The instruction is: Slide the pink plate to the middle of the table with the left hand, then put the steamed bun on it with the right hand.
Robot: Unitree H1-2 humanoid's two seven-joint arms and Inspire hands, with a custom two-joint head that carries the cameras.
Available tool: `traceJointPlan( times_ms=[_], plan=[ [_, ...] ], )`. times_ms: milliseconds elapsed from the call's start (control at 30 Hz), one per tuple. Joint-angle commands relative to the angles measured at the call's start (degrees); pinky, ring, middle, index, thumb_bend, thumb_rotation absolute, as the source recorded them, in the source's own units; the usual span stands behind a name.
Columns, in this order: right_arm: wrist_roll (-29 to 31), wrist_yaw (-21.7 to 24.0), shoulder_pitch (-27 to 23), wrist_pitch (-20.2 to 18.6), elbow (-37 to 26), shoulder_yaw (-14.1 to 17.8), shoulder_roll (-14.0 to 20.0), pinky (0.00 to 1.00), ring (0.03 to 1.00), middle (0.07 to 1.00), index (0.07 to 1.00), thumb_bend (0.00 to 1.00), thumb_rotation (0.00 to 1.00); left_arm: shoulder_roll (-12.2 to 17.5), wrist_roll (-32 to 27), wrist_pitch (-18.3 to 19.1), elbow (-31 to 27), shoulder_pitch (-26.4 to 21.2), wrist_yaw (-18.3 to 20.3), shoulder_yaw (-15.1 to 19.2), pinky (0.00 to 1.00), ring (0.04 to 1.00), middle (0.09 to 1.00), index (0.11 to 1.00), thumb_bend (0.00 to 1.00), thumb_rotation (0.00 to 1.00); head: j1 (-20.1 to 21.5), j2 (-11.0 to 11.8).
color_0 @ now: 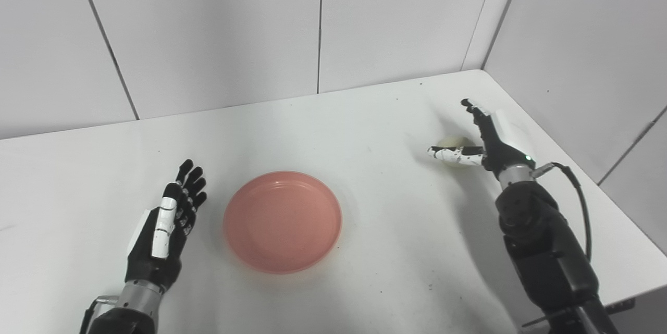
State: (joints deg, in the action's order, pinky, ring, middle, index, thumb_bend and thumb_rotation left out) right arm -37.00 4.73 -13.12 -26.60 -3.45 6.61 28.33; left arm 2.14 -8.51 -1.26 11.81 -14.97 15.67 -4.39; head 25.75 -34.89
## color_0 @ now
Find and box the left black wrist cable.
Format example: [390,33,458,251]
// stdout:
[79,295,119,334]

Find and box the cream steamed bun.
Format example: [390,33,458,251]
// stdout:
[436,137,477,170]

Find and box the pink round plate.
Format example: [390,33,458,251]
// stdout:
[223,170,343,275]

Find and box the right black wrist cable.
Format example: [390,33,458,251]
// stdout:
[532,162,592,263]

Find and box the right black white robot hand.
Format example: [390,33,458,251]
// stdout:
[427,98,536,179]

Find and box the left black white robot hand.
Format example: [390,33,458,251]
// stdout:
[125,159,208,293]

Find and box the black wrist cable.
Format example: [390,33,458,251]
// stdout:
[532,162,592,263]
[79,295,119,334]

